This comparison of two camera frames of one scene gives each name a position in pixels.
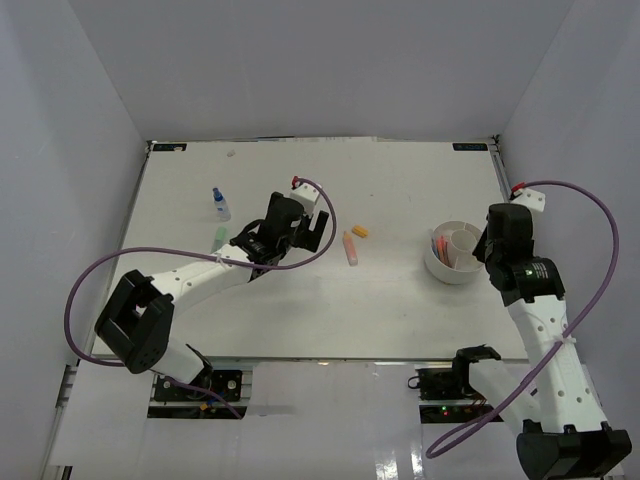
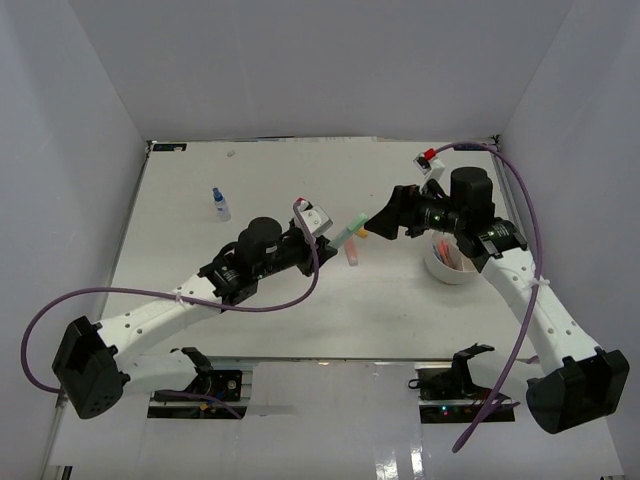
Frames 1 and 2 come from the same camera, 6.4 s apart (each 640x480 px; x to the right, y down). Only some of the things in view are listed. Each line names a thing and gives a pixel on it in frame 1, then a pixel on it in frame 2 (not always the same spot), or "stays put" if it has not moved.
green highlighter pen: (219, 238) to (349, 230)
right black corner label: (470, 146) stays put
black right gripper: (479, 250) to (402, 210)
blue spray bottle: (221, 205) stays put
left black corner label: (170, 147) stays put
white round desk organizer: (449, 258) stays put
